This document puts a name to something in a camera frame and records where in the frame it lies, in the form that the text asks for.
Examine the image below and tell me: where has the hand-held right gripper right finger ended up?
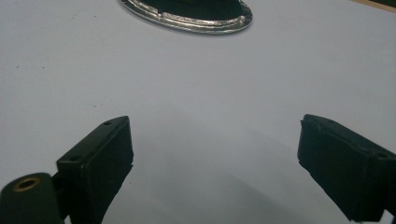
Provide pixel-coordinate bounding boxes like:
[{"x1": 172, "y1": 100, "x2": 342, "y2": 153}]
[{"x1": 297, "y1": 113, "x2": 396, "y2": 223}]

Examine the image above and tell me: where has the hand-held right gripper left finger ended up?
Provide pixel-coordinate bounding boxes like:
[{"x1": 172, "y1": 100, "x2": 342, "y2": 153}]
[{"x1": 55, "y1": 115, "x2": 134, "y2": 224}]

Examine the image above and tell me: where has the wooden table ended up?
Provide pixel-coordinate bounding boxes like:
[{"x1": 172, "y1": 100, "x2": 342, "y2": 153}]
[{"x1": 350, "y1": 0, "x2": 396, "y2": 14}]

